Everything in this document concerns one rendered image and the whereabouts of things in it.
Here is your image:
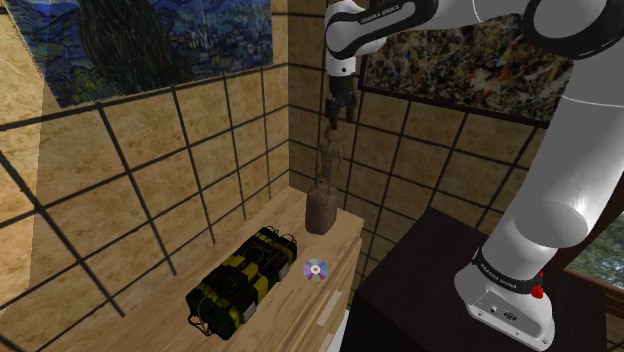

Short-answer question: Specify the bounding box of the dark robot stand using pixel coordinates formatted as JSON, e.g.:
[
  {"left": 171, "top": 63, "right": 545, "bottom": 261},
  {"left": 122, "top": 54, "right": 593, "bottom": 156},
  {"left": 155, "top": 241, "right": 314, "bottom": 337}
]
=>
[{"left": 339, "top": 206, "right": 609, "bottom": 352}]

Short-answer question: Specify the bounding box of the blue night sky painting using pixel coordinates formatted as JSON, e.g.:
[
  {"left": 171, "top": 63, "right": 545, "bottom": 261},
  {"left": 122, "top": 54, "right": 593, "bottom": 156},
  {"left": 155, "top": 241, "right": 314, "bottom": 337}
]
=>
[{"left": 3, "top": 0, "right": 274, "bottom": 109}]

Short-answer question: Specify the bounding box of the window with green view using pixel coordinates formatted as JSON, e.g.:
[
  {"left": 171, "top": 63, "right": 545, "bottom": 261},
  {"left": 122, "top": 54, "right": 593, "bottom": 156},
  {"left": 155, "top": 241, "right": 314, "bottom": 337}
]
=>
[{"left": 555, "top": 210, "right": 624, "bottom": 313}]

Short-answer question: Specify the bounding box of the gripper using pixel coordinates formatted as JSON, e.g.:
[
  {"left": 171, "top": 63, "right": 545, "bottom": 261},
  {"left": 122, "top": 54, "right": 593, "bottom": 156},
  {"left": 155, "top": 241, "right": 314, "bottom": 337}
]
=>
[{"left": 324, "top": 72, "right": 359, "bottom": 130}]

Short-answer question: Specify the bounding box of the speckled abstract painting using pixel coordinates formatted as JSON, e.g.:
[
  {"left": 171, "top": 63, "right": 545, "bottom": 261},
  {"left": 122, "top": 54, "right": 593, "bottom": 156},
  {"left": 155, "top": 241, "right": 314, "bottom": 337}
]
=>
[{"left": 358, "top": 12, "right": 574, "bottom": 130}]

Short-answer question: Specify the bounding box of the brown figure statue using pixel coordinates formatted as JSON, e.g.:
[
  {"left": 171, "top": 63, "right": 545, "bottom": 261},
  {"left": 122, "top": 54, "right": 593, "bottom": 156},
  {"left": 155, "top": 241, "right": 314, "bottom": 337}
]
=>
[{"left": 304, "top": 128, "right": 343, "bottom": 236}]

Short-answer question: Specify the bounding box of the light wooden chest of drawers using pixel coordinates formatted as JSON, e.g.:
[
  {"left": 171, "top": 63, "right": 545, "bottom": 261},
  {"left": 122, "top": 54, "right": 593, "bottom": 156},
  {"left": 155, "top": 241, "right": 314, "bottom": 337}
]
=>
[{"left": 41, "top": 185, "right": 365, "bottom": 352}]

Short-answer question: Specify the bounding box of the black and yellow wired device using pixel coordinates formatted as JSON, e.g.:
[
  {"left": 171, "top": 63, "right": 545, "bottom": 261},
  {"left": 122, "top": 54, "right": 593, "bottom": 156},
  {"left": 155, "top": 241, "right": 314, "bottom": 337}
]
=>
[{"left": 185, "top": 225, "right": 299, "bottom": 341}]

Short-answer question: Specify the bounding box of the shiny compact disc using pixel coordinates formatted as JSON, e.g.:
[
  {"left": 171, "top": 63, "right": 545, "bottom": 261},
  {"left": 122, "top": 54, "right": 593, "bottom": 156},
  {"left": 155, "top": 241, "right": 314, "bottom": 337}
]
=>
[{"left": 302, "top": 258, "right": 330, "bottom": 283}]

